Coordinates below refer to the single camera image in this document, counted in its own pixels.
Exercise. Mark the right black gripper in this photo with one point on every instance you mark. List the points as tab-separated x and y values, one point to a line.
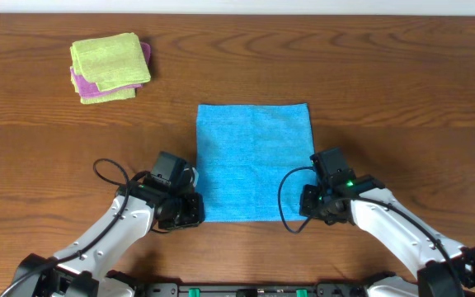
305	206

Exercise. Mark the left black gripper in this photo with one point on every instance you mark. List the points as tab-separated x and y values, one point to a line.
195	216

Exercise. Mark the blue cloth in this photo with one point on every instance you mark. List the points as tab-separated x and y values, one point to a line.
253	161

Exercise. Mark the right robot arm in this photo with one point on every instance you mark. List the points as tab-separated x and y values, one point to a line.
442	266

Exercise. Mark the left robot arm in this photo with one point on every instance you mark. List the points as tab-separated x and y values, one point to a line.
162	200

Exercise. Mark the bottom green folded towel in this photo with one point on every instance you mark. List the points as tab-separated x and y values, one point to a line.
90	94

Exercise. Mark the green folded towel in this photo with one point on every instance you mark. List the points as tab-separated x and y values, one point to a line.
111	62
90	94

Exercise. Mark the purple folded towel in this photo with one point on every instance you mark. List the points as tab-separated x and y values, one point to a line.
75	63

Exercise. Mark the top green folded towel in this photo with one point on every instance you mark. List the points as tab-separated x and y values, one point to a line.
111	62

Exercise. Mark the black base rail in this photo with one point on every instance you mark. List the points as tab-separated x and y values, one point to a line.
328	289

